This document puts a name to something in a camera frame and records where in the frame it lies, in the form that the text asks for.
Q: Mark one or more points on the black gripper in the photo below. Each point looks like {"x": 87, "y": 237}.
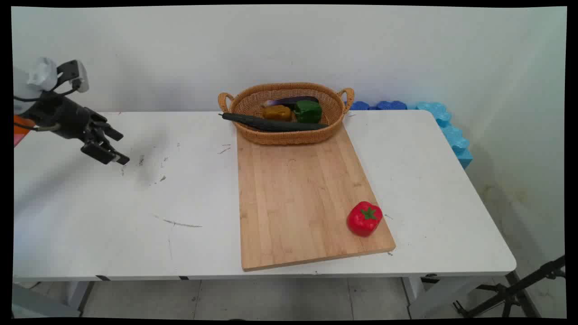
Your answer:
{"x": 65, "y": 118}

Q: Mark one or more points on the black tripod stand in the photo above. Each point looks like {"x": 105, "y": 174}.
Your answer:
{"x": 510, "y": 293}

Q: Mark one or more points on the woven wicker basket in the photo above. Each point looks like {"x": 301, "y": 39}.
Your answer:
{"x": 250, "y": 104}

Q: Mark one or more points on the light blue foam block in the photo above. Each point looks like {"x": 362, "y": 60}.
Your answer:
{"x": 451, "y": 133}

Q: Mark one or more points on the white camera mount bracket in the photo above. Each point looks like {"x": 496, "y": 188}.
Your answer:
{"x": 41, "y": 74}

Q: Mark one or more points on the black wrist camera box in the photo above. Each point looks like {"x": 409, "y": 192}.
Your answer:
{"x": 74, "y": 72}

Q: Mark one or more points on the orange and pink object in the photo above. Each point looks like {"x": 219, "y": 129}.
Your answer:
{"x": 20, "y": 128}

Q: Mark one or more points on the white table leg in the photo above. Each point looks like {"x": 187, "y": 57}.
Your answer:
{"x": 429, "y": 295}

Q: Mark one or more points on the dark green cucumber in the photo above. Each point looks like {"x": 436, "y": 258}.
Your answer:
{"x": 271, "y": 124}

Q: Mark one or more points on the bamboo cutting board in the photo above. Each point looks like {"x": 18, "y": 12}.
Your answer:
{"x": 298, "y": 198}

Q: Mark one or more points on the red toy tomato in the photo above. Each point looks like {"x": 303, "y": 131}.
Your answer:
{"x": 364, "y": 219}

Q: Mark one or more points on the purple eggplant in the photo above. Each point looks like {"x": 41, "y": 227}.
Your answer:
{"x": 291, "y": 100}

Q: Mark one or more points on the yellow bell pepper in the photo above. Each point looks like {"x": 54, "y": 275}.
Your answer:
{"x": 277, "y": 113}

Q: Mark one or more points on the green bell pepper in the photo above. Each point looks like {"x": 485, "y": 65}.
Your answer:
{"x": 309, "y": 111}

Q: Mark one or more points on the dark blue foam block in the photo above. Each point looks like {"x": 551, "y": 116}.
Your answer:
{"x": 379, "y": 105}

